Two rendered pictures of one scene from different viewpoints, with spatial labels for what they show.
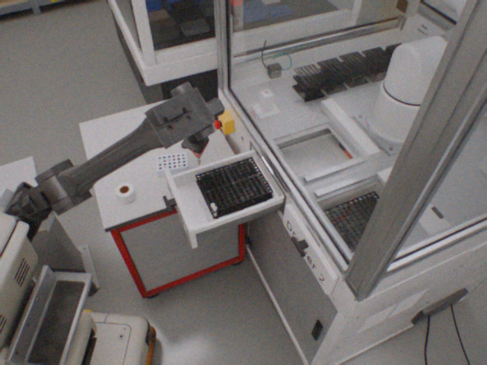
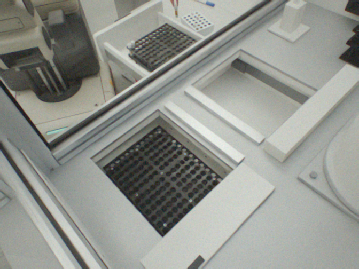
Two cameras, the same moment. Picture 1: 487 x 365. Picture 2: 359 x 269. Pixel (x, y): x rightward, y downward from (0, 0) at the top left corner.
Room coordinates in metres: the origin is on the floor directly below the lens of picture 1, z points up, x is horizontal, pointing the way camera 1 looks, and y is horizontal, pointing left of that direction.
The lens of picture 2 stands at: (0.65, -0.71, 1.48)
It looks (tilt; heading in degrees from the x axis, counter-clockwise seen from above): 54 degrees down; 75
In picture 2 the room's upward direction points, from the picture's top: 6 degrees counter-clockwise
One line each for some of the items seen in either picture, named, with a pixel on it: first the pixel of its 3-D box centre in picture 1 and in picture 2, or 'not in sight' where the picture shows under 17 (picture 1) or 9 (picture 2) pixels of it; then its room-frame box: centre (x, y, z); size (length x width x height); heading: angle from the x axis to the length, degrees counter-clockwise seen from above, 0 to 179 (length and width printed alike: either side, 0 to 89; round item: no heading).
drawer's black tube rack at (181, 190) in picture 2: not in sight; (163, 180); (0.69, -0.39, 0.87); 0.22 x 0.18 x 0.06; 114
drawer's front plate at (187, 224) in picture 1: (179, 206); not in sight; (0.77, 0.21, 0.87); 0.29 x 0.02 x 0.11; 24
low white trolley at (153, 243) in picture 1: (170, 202); not in sight; (1.16, 0.36, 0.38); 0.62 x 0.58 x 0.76; 24
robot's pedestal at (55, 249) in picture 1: (39, 239); not in sight; (0.93, 0.95, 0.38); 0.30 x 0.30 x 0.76; 27
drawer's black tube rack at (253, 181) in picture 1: (233, 188); not in sight; (0.85, 0.03, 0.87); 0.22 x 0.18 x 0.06; 114
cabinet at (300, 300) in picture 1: (353, 217); not in sight; (1.05, -0.54, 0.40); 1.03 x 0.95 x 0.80; 24
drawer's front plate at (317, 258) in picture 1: (307, 247); not in sight; (0.61, -0.21, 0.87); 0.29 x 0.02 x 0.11; 24
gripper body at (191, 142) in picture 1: (195, 133); not in sight; (0.91, 0.15, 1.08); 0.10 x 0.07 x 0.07; 156
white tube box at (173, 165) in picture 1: (172, 164); not in sight; (1.05, 0.28, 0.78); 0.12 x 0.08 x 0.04; 100
